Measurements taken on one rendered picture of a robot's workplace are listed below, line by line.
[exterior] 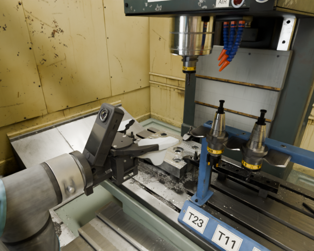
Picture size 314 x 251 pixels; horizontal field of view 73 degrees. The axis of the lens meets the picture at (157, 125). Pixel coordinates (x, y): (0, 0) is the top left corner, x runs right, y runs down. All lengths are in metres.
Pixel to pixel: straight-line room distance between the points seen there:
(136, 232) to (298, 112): 0.93
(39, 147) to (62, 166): 1.20
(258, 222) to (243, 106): 0.62
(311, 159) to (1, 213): 0.63
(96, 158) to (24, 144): 1.23
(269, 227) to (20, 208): 0.75
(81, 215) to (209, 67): 1.06
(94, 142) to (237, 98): 0.97
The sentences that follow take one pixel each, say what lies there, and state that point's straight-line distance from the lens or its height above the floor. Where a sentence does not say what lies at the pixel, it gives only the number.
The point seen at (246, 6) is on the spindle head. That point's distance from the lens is 0.53.
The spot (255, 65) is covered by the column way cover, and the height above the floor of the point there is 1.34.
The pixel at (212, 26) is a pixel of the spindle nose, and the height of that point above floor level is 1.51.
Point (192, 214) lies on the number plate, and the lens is 0.78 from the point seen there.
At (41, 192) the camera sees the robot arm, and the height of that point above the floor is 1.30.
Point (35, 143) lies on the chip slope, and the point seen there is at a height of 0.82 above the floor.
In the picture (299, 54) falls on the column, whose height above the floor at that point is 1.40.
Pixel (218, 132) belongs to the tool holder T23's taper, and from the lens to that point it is 0.63.
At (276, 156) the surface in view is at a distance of 0.63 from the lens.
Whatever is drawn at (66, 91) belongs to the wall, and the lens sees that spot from 1.67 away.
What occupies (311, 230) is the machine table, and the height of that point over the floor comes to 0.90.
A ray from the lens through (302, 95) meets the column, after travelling 1.21.
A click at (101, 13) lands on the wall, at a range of 1.79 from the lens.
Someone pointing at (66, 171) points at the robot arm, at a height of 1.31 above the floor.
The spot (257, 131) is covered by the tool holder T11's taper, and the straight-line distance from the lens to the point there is 0.59.
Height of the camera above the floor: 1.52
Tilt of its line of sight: 25 degrees down
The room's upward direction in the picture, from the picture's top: straight up
